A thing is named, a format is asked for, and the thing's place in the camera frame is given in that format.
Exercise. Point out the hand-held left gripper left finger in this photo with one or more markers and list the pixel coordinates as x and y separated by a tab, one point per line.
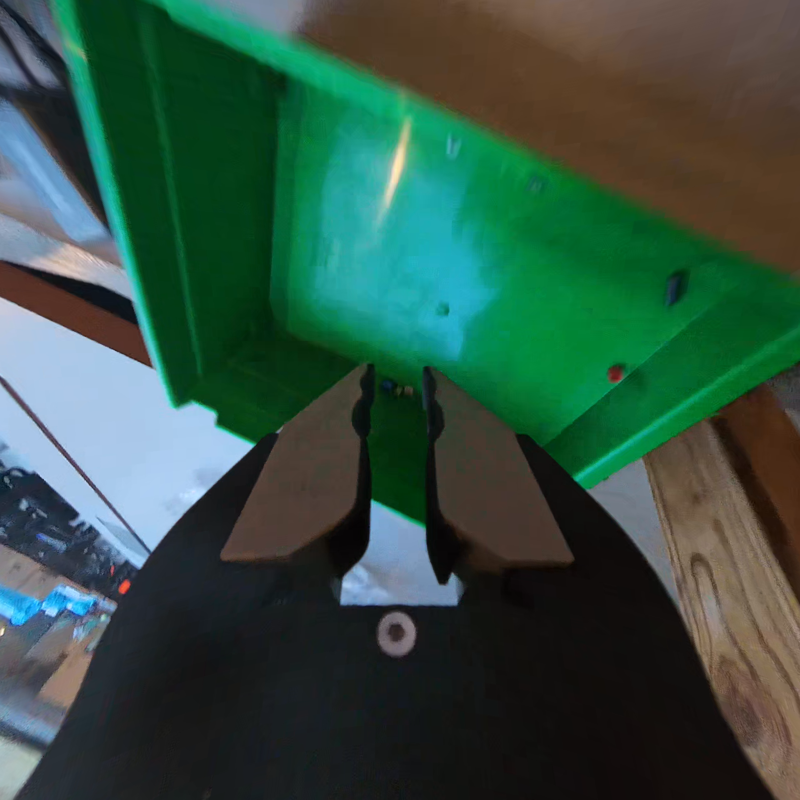
306	494

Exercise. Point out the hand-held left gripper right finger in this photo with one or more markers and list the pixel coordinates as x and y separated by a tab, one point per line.
494	500

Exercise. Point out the green plastic bin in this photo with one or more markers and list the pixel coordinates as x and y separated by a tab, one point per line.
375	250

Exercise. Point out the grey desk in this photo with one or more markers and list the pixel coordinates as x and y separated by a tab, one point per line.
125	437

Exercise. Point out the small red brick piece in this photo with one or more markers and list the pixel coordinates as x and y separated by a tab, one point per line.
616	374

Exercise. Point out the wooden beam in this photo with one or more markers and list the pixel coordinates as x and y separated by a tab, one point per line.
737	562

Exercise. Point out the toy race car box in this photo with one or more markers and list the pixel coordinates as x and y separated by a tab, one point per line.
50	594

